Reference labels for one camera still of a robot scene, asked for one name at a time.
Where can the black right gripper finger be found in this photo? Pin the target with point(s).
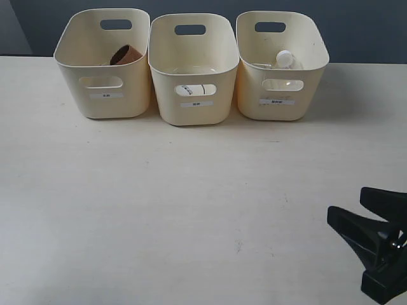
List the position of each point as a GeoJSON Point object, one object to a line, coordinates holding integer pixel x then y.
{"type": "Point", "coordinates": [389, 205]}
{"type": "Point", "coordinates": [356, 235]}

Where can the right cream plastic bin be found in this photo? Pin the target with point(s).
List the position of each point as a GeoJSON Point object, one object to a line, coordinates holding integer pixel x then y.
{"type": "Point", "coordinates": [260, 36]}

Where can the clear plastic bottle white cap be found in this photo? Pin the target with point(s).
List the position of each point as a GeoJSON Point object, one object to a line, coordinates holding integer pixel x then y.
{"type": "Point", "coordinates": [283, 60]}

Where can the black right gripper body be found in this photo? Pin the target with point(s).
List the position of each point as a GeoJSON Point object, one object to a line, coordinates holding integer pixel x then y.
{"type": "Point", "coordinates": [388, 280]}

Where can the brown wooden cup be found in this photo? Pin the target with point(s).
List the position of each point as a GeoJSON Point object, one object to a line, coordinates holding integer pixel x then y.
{"type": "Point", "coordinates": [125, 55]}

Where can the white paper cup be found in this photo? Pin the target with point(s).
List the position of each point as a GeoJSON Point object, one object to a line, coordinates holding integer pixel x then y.
{"type": "Point", "coordinates": [195, 90]}

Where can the cream plastic bin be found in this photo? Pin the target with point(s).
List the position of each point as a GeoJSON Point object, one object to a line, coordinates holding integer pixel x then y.
{"type": "Point", "coordinates": [193, 49]}
{"type": "Point", "coordinates": [83, 53]}
{"type": "Point", "coordinates": [260, 36]}

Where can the middle cream plastic bin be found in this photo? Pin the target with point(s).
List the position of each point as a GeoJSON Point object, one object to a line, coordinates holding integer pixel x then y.
{"type": "Point", "coordinates": [193, 49]}

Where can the left cream plastic bin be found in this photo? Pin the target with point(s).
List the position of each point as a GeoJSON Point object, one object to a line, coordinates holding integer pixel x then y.
{"type": "Point", "coordinates": [83, 53]}

